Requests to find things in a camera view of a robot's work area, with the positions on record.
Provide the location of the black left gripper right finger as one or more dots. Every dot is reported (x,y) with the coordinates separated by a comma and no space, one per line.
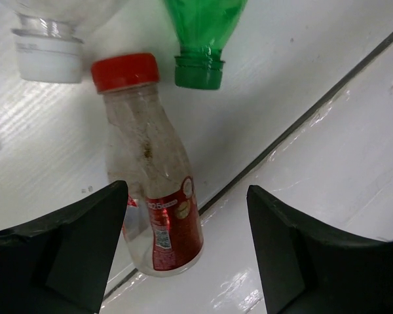
(308,266)

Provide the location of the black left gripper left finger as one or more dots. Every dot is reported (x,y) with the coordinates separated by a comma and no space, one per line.
(60,262)

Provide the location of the red label bottle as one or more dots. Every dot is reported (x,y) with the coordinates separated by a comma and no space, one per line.
(162,227)

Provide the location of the green plastic bottle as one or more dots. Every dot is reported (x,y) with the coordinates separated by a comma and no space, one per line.
(203,28)

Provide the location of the clear bottle white cap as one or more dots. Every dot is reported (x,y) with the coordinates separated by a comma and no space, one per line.
(50,36)

